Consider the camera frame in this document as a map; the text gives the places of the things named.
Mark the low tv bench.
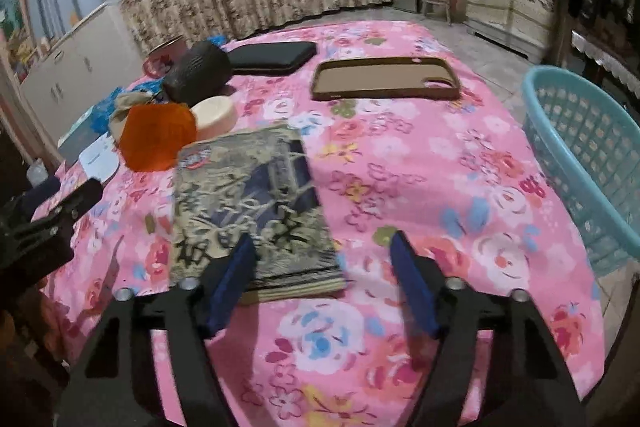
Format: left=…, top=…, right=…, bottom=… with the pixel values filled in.
left=570, top=30, right=639, bottom=112

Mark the pink enamel mug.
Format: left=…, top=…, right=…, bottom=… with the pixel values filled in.
left=142, top=36, right=189, bottom=79

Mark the light blue plastic basket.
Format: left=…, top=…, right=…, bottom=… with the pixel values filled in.
left=522, top=65, right=639, bottom=277

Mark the white low cabinet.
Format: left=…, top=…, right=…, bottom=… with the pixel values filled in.
left=21, top=3, right=143, bottom=142

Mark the cream round soap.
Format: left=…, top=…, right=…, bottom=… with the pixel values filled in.
left=191, top=95, right=239, bottom=141

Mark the beige cloth mask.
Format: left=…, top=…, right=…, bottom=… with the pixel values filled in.
left=108, top=91, right=154, bottom=144

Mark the black ribbed speaker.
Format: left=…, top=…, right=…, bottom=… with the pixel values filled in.
left=162, top=40, right=232, bottom=107

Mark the black zip case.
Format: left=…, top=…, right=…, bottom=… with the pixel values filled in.
left=228, top=41, right=318, bottom=76

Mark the landscape wall poster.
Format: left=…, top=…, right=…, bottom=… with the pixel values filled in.
left=1, top=0, right=38, bottom=83

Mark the blue plastic bag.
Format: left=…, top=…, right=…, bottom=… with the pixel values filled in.
left=90, top=35, right=233, bottom=134

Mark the small white booklet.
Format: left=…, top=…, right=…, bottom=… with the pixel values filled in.
left=78, top=133, right=120, bottom=184

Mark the brown phone case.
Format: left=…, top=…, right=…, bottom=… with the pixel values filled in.
left=310, top=56, right=462, bottom=101

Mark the teal tissue box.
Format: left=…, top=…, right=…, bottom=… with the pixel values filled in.
left=58, top=107, right=100, bottom=166

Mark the patterned book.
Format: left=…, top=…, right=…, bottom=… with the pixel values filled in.
left=169, top=122, right=346, bottom=303

